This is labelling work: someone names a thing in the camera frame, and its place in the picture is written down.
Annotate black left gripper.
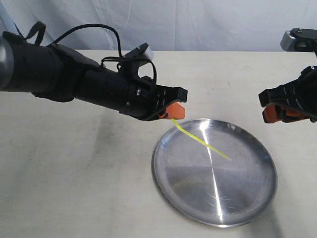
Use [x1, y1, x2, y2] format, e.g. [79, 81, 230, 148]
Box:
[119, 82, 188, 121]

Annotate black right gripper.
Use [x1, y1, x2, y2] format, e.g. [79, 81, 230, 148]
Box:
[259, 65, 317, 123]

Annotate yellow plastic strip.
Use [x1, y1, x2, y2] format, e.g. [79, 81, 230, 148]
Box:
[170, 119, 231, 161]

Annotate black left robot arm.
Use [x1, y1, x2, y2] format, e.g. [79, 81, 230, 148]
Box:
[0, 32, 188, 121]

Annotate round metal plate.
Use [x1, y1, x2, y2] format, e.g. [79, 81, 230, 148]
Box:
[152, 119, 277, 228]

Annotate white backdrop cloth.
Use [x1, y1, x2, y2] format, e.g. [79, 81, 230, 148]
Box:
[0, 0, 317, 51]

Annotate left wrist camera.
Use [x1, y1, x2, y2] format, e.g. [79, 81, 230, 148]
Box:
[124, 43, 154, 67]

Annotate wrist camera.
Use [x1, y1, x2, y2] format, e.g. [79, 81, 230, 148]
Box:
[280, 28, 317, 53]
[124, 43, 154, 67]

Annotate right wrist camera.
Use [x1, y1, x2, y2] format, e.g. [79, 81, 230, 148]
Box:
[280, 28, 317, 53]

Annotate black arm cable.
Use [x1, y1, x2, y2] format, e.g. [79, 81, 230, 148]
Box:
[49, 23, 158, 85]

